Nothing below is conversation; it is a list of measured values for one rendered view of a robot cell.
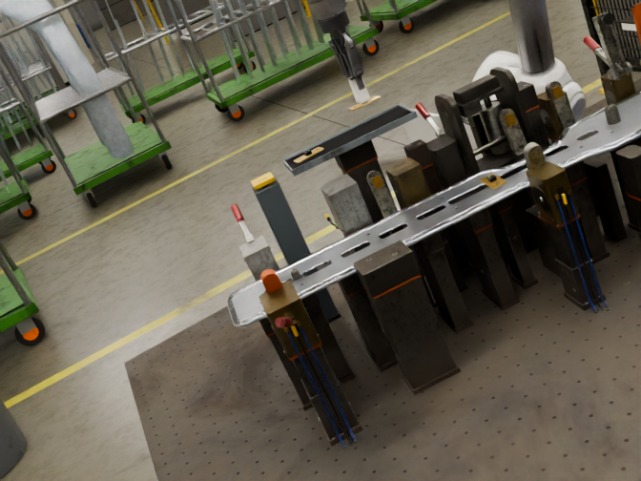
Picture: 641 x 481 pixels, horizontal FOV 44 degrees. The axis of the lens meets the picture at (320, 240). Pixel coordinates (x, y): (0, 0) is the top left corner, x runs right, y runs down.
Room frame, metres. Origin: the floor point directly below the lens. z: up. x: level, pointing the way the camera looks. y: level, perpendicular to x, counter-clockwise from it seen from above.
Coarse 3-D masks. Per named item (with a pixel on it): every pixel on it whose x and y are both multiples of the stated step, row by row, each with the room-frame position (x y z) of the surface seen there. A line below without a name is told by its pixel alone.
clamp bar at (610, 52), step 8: (600, 16) 1.98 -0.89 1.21; (608, 16) 1.95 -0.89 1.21; (600, 24) 1.97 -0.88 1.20; (608, 24) 1.95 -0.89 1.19; (600, 32) 1.97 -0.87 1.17; (608, 32) 1.98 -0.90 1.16; (600, 40) 1.98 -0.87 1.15; (608, 40) 1.97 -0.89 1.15; (616, 40) 1.96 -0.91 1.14; (608, 48) 1.96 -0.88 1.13; (616, 48) 1.97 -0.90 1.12; (608, 56) 1.97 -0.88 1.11; (616, 56) 1.97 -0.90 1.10; (624, 64) 1.95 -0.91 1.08; (616, 72) 1.95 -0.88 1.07; (624, 72) 1.96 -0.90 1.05
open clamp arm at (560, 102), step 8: (552, 88) 1.96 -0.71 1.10; (560, 88) 1.95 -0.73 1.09; (552, 96) 1.95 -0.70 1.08; (560, 96) 1.95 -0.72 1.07; (560, 104) 1.95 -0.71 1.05; (568, 104) 1.95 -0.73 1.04; (560, 112) 1.95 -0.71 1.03; (568, 112) 1.95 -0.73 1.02; (560, 120) 1.94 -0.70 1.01; (568, 120) 1.93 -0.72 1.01
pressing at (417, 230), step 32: (640, 96) 1.89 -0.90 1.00; (576, 128) 1.87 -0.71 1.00; (608, 128) 1.79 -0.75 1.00; (640, 128) 1.71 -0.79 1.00; (576, 160) 1.70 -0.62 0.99; (448, 192) 1.84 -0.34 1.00; (480, 192) 1.75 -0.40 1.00; (512, 192) 1.69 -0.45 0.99; (384, 224) 1.81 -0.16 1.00; (416, 224) 1.73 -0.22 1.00; (448, 224) 1.67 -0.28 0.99; (320, 256) 1.80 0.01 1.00; (352, 256) 1.72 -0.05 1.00; (256, 288) 1.78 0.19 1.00; (320, 288) 1.65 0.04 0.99; (256, 320) 1.63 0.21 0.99
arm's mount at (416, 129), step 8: (416, 112) 2.55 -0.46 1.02; (416, 120) 2.57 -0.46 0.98; (424, 120) 2.51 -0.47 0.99; (440, 120) 2.39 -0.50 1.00; (408, 128) 2.66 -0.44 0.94; (416, 128) 2.60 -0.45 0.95; (424, 128) 2.53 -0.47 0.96; (432, 128) 2.47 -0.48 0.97; (408, 136) 2.69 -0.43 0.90; (416, 136) 2.62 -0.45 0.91; (424, 136) 2.55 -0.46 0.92; (432, 136) 2.49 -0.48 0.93; (472, 136) 2.36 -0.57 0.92; (472, 144) 2.36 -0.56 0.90
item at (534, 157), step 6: (528, 144) 1.65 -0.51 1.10; (534, 144) 1.64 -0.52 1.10; (528, 150) 1.63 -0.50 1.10; (534, 150) 1.63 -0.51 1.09; (540, 150) 1.63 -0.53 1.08; (528, 156) 1.63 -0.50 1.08; (534, 156) 1.63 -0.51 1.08; (540, 156) 1.64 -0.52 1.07; (528, 162) 1.64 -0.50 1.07; (534, 162) 1.64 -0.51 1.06; (540, 162) 1.64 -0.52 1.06; (528, 168) 1.65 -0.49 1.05; (534, 168) 1.64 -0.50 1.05
